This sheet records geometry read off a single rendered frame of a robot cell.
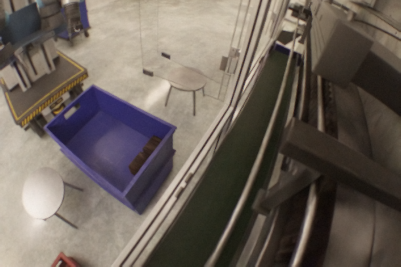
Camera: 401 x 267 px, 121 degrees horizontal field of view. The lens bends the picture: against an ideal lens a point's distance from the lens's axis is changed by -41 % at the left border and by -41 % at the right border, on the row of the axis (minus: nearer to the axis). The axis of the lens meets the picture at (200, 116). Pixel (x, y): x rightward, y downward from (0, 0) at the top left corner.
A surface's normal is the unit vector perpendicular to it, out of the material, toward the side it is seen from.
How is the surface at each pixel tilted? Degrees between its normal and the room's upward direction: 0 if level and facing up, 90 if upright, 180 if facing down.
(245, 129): 2
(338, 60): 90
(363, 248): 0
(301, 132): 0
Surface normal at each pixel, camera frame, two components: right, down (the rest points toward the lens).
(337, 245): 0.11, -0.65
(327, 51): -0.47, 0.62
